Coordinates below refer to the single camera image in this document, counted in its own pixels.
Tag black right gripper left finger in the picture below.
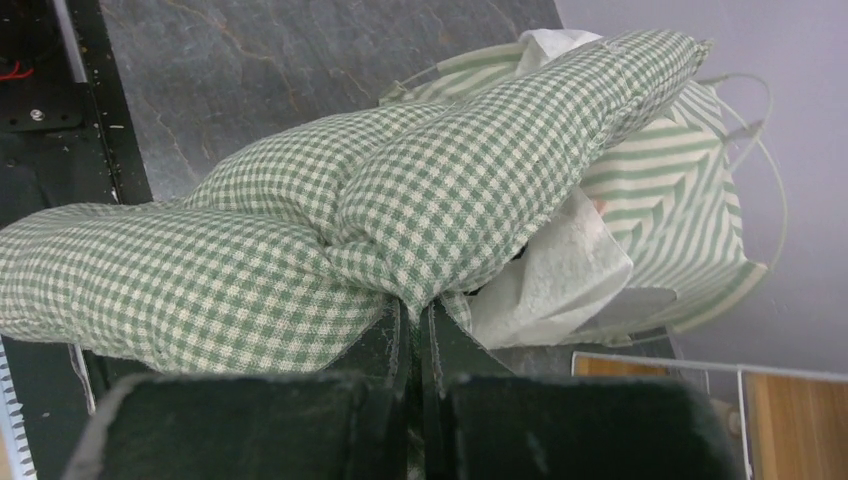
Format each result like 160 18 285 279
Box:
64 300 410 479

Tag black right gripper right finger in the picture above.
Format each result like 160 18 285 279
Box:
420 302 742 479

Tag green striped pet tent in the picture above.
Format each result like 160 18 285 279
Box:
380 27 790 351

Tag thin white tent pole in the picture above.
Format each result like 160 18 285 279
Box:
698 72 789 271

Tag green checked pet cushion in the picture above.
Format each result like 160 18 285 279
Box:
1 30 710 374

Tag white wire wooden shelf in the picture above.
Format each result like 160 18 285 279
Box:
571 352 847 479

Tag aluminium rail frame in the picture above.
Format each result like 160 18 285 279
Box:
1 345 37 480

